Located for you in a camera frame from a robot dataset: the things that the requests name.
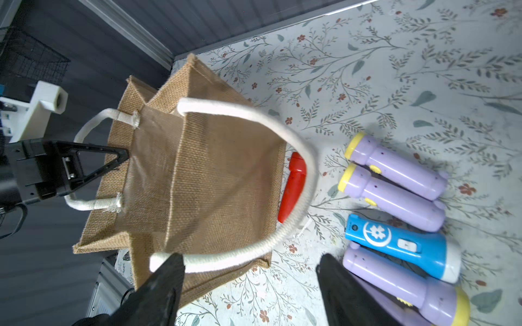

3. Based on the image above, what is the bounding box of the black wire side basket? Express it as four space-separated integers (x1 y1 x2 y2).
1 27 70 86

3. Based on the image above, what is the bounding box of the purple flashlight top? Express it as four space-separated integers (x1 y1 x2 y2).
345 133 448 201

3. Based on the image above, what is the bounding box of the red flashlight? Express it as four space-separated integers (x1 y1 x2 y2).
277 152 307 224

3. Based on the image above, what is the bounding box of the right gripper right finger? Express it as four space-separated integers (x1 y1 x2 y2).
315 253 400 325

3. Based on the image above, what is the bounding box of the brown jute tote bag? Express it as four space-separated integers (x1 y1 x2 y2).
65 55 318 305

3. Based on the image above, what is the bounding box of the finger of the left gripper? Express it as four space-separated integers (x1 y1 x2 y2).
65 156 129 195
57 141 129 171

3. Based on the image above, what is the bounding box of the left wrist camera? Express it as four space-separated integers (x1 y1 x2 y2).
1 81 69 143

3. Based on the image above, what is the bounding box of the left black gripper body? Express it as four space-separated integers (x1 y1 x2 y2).
4 139 63 204

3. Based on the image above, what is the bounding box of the blue flashlight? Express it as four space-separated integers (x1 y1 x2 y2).
345 214 462 284

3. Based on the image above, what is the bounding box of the purple flashlight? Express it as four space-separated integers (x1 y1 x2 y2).
338 163 446 232
353 275 431 326
343 243 471 325
345 133 448 201

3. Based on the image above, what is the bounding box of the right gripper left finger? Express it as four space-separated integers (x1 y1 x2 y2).
75 253 185 325

